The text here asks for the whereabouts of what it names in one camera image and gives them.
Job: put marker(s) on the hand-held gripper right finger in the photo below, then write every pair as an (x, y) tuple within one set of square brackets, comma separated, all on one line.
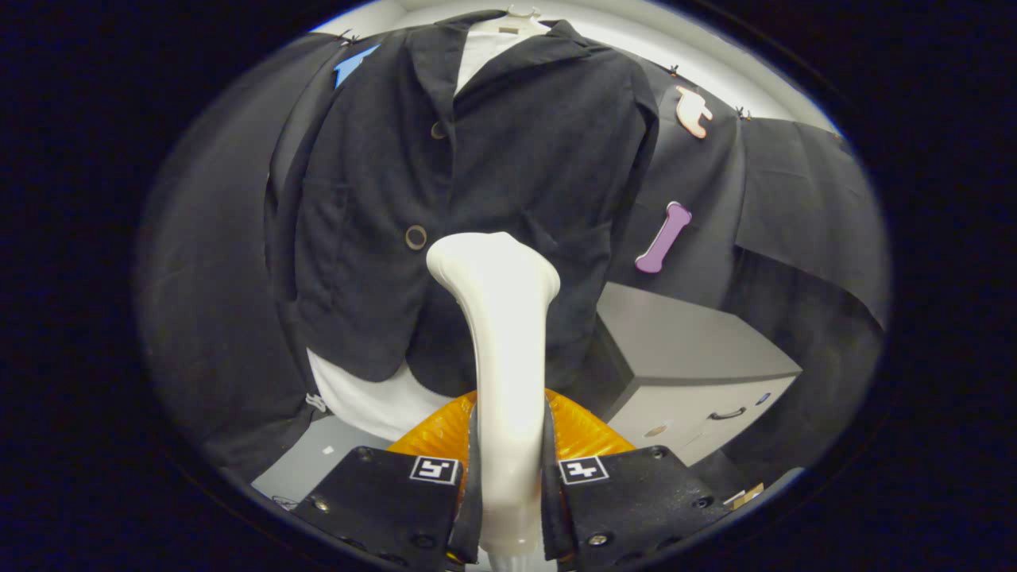
[(554, 508)]

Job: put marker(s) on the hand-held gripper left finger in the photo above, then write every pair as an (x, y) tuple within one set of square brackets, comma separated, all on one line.
[(469, 508)]

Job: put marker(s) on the white shirt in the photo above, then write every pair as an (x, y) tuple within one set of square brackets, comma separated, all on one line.
[(373, 405)]

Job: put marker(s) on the black suit jacket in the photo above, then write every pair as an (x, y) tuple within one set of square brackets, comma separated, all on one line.
[(516, 159)]

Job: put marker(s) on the cardboard box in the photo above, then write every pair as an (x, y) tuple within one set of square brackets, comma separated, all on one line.
[(747, 496)]

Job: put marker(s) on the grey cabinet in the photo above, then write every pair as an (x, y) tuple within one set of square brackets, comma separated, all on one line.
[(683, 334)]

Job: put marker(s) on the black backdrop cloth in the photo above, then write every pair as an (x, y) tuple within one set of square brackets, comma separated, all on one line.
[(206, 238)]

